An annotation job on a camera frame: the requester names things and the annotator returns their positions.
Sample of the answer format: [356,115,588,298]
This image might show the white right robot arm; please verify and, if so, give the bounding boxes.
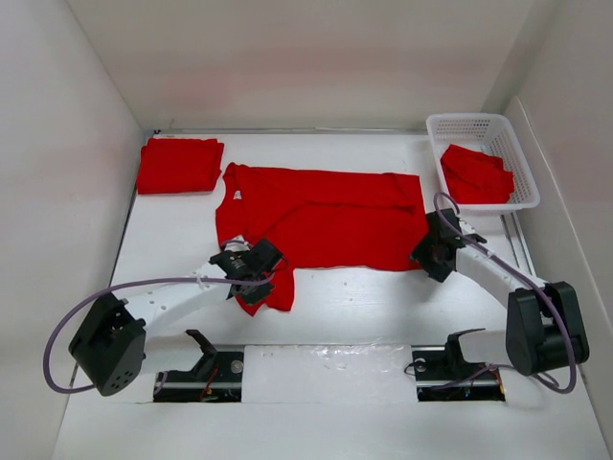
[411,209,590,384]

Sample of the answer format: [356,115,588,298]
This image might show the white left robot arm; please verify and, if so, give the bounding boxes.
[69,239,284,397]

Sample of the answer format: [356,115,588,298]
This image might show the red t-shirts in basket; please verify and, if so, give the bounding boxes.
[441,145,515,204]

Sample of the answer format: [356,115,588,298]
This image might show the folded red t-shirt stack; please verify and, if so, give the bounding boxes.
[136,138,225,195]

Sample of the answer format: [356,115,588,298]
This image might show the white plastic basket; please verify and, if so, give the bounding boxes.
[426,113,540,215]

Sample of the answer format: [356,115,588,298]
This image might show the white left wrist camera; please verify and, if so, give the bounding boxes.
[220,236,252,253]

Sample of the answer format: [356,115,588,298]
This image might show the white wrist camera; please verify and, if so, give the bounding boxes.
[220,236,252,253]
[459,218,479,239]

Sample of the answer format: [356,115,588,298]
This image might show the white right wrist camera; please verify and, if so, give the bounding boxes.
[459,218,479,239]

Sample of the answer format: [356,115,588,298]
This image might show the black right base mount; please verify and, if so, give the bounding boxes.
[404,329,506,403]

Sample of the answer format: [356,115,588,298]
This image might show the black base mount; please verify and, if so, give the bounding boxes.
[152,329,245,403]
[404,329,506,403]

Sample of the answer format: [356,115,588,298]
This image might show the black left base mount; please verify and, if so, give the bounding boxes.
[152,329,245,403]

